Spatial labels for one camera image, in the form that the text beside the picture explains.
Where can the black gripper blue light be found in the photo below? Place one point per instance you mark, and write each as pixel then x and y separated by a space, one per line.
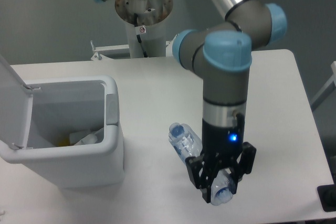
pixel 221 149

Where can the clear plastic water bottle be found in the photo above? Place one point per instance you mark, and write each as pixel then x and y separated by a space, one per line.
pixel 186 144

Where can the white paper bag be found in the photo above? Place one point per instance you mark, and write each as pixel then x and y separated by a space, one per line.
pixel 93 138

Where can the white carton in can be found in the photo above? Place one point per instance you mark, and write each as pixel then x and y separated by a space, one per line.
pixel 73 138

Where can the white trash can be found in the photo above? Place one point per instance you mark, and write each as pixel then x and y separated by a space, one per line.
pixel 65 105

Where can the white trash can lid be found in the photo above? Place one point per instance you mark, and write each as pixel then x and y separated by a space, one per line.
pixel 16 108

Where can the black table clamp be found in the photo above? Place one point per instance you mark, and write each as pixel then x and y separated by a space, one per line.
pixel 327 197

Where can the white metal frame bracket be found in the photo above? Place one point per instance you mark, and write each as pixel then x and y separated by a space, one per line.
pixel 110 52

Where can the white frame leg right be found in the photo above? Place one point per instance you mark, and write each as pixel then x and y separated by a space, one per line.
pixel 325 90

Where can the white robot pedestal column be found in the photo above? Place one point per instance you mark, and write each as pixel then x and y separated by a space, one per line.
pixel 146 40

